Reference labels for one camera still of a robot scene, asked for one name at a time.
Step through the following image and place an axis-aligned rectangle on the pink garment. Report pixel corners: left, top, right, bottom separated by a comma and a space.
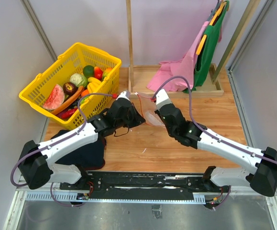
147, 21, 209, 92

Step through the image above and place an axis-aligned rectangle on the yellow plastic shopping basket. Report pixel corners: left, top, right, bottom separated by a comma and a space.
19, 42, 122, 130

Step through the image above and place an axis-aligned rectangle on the left wooden rack post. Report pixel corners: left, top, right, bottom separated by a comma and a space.
125, 0, 134, 91

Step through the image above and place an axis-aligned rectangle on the wooden rack post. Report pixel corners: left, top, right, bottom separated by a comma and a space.
211, 0, 260, 84
125, 0, 134, 91

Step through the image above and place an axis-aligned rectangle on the red bell pepper toy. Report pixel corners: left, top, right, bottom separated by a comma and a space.
94, 66, 103, 81

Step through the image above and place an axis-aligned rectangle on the orange carrot toy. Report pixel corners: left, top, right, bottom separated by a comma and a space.
51, 86, 85, 115

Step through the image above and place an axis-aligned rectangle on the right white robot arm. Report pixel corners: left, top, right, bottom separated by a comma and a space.
155, 103, 277, 197

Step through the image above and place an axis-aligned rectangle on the dark navy folded cloth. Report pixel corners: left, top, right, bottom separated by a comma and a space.
56, 137, 107, 170

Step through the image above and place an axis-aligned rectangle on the red chili pepper toy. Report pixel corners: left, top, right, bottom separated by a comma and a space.
56, 108, 77, 120

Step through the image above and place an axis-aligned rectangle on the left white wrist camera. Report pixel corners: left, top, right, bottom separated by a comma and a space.
112, 91, 131, 101

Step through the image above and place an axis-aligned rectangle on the right wooden rack post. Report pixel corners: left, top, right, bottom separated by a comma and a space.
211, 0, 260, 84

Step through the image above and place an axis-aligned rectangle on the wooden clothes rack base tray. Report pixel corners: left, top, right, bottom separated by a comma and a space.
128, 63, 224, 100

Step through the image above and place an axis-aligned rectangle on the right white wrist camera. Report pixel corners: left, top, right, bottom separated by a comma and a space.
154, 89, 172, 110

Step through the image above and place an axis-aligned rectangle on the green garment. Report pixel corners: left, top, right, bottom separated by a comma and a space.
191, 0, 230, 91

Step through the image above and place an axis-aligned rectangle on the green lime toy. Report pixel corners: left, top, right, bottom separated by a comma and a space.
82, 65, 94, 79

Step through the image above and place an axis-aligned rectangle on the orange clothes hanger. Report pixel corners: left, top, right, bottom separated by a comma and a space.
196, 1, 227, 56

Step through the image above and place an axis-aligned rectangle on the clear zip top bag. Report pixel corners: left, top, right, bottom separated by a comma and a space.
134, 92, 165, 127

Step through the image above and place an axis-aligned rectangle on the purple mangosteen toy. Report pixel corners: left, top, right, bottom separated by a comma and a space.
63, 82, 78, 96

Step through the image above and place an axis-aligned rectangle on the green cabbage toy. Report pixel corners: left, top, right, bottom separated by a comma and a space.
69, 73, 88, 88

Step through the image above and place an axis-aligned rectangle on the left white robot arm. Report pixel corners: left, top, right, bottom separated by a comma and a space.
16, 98, 145, 190

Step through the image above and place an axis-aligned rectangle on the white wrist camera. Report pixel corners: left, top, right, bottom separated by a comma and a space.
154, 89, 172, 110
112, 91, 131, 101

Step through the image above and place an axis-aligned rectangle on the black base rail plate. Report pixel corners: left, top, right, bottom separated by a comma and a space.
59, 171, 228, 202

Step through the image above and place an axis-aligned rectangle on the yellow banana bunch toy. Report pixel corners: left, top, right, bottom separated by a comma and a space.
87, 77, 101, 93

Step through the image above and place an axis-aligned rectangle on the orange bell pepper toy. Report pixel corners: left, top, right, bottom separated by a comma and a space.
81, 89, 89, 97

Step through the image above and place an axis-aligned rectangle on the black grape bunch toy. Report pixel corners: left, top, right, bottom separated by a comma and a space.
71, 98, 80, 108

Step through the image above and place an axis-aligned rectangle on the watermelon slice toy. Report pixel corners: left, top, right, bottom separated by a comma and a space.
43, 84, 65, 110

